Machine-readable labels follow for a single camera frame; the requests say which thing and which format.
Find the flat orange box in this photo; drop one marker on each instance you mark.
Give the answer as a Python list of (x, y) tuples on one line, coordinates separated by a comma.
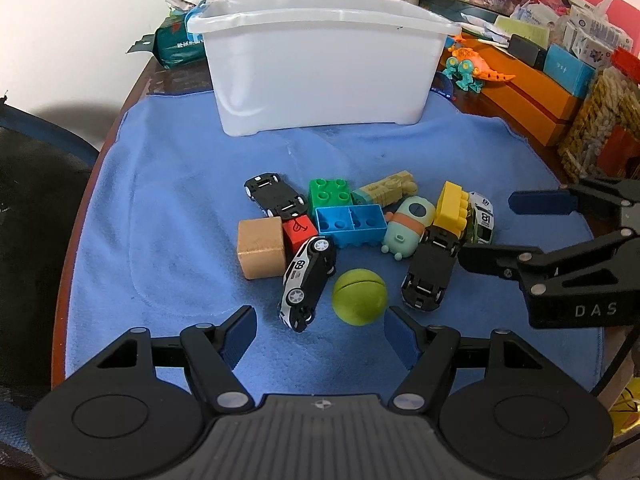
[(540, 90), (525, 117)]

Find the yellow building block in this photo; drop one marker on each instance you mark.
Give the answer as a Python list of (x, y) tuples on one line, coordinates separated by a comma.
[(450, 207)]

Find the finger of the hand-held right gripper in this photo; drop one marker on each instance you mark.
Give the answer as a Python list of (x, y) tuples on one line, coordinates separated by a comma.
[(495, 259), (540, 202)]

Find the yellow bag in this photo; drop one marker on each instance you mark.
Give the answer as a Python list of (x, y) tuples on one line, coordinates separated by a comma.
[(627, 410)]

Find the blue cloth mat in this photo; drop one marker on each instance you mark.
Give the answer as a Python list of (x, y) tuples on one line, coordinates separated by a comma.
[(175, 210)]

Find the white green race toy car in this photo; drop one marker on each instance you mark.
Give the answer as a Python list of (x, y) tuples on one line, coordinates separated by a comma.
[(482, 220)]

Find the small black toy car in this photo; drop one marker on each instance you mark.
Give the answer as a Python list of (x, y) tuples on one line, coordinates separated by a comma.
[(275, 195)]

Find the red cube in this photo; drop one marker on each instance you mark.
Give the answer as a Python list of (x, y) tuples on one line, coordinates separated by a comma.
[(297, 232)]

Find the green wet wipes pack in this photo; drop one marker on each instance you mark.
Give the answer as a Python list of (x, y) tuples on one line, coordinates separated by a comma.
[(175, 42)]

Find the white tissue packet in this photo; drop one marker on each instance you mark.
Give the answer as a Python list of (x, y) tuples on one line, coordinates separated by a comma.
[(537, 12)]

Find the light blue plastic piece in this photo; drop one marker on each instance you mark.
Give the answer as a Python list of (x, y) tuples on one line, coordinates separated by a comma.
[(195, 10)]

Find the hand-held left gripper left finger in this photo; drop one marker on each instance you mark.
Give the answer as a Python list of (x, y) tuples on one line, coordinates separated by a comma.
[(240, 332)]

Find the tan robot toy figure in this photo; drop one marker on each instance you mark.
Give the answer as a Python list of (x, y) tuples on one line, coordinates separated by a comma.
[(385, 189)]

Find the blue building block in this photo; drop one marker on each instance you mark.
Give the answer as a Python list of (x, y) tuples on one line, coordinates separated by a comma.
[(350, 232)]

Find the light green card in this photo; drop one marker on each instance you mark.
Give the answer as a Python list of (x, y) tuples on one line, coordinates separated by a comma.
[(525, 30)]

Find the mint green pig toy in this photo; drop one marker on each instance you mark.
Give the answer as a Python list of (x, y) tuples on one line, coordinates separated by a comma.
[(405, 230)]

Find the bag of dried pasta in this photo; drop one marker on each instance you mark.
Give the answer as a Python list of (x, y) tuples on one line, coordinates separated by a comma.
[(600, 120)]

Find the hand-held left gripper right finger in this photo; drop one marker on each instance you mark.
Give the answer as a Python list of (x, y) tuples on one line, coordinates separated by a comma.
[(402, 337)]

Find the large black toy car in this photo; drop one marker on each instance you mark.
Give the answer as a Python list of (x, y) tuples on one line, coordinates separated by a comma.
[(430, 270)]

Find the white black police toy car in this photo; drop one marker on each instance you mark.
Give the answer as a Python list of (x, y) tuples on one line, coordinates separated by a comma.
[(305, 280)]

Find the green ball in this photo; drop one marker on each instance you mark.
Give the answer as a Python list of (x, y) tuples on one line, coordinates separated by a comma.
[(360, 297)]

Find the black office chair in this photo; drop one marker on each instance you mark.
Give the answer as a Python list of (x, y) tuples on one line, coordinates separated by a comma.
[(35, 210)]

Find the green building block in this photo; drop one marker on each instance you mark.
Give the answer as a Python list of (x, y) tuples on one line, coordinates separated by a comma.
[(327, 192)]

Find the wooden cube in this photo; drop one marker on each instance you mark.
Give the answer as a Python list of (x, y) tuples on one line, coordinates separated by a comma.
[(260, 247)]

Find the blue box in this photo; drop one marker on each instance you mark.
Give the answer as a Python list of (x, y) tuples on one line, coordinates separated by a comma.
[(570, 70)]

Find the black box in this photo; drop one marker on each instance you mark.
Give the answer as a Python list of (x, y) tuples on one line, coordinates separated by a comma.
[(525, 50)]

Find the orange teal dinosaur toy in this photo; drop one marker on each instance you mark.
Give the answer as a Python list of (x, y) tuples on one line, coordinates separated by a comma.
[(475, 62)]

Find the white plastic container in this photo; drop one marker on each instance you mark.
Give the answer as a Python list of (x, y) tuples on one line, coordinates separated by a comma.
[(320, 70)]

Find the stack of white small boxes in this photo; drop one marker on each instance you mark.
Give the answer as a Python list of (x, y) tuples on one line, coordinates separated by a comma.
[(595, 30)]

